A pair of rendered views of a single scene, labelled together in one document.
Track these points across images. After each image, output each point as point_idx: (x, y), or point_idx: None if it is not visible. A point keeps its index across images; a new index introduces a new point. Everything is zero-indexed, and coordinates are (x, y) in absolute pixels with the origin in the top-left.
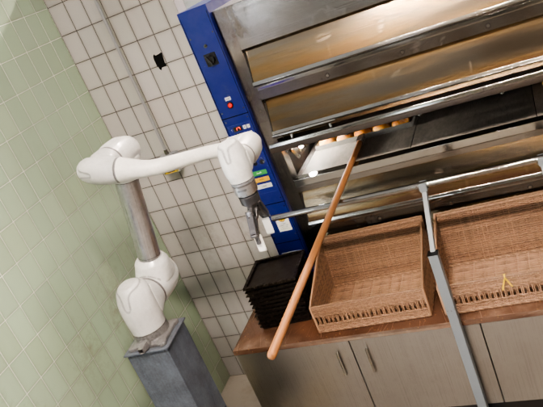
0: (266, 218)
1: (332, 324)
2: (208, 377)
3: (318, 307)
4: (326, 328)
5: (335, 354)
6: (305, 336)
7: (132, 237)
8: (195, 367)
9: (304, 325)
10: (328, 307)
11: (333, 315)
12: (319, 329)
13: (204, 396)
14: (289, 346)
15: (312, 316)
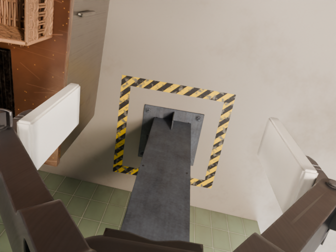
0: (33, 140)
1: (46, 10)
2: (139, 196)
3: (28, 25)
4: (49, 22)
5: (78, 18)
6: (52, 61)
7: None
8: (149, 220)
9: (21, 63)
10: (30, 6)
11: (10, 11)
12: (49, 35)
13: (168, 197)
14: (65, 86)
15: (36, 42)
